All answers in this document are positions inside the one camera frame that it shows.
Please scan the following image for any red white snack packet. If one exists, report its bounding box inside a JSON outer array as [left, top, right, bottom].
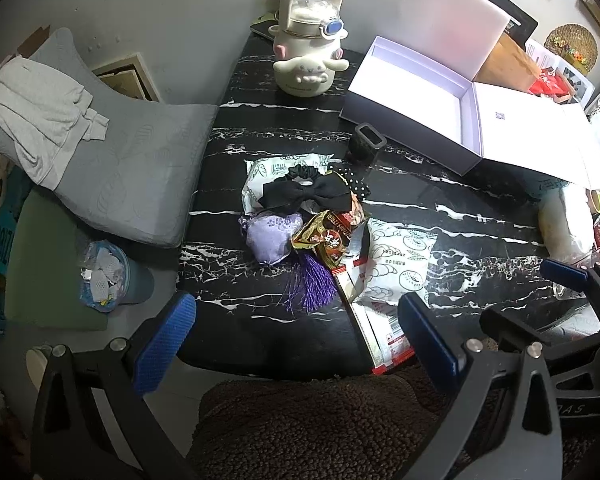
[[332, 257, 414, 375]]

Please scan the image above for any white green printed bread bag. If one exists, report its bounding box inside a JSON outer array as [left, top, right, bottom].
[[354, 219, 438, 307]]

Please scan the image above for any purple satin sachet with tassel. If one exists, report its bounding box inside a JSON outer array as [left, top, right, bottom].
[[238, 212, 337, 313]]

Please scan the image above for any gold brown snack bag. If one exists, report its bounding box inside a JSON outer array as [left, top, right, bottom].
[[291, 210, 365, 270]]

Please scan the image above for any black bow hair clip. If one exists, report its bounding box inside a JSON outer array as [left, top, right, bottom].
[[259, 174, 352, 214]]

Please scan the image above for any black rectangular case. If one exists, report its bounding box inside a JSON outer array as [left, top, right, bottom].
[[347, 122, 387, 166]]

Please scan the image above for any white plastic wrapped bundle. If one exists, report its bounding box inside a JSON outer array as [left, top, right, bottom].
[[538, 183, 594, 263]]

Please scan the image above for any blue waste bin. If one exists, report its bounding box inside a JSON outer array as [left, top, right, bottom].
[[79, 240, 155, 314]]

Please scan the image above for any small white stool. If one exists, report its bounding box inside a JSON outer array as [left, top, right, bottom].
[[26, 344, 53, 391]]

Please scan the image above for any brown fuzzy blanket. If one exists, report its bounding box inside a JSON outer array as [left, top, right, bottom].
[[186, 364, 449, 479]]

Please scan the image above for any green cushion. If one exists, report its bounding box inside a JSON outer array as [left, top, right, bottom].
[[5, 188, 108, 332]]

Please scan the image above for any grey contoured pillow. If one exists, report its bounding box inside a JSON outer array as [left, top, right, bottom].
[[0, 28, 218, 248]]

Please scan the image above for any brown paper bag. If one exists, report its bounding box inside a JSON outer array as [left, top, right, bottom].
[[474, 32, 541, 92]]

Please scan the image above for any woven basket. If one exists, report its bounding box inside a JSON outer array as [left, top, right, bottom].
[[544, 24, 598, 75]]

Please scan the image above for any black scrunchie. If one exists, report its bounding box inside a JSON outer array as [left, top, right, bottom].
[[285, 164, 322, 181]]

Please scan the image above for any white open gift box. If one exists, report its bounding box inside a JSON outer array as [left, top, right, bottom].
[[340, 37, 600, 188]]

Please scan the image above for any white folded garment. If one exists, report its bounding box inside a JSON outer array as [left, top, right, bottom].
[[0, 56, 109, 190]]

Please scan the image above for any white foam sheet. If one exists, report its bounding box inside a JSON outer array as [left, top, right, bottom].
[[341, 0, 509, 79]]

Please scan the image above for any black smartphone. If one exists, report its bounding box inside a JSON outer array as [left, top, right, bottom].
[[250, 18, 277, 42]]

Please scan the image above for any wall vent frame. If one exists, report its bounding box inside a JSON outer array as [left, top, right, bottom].
[[92, 53, 162, 102]]

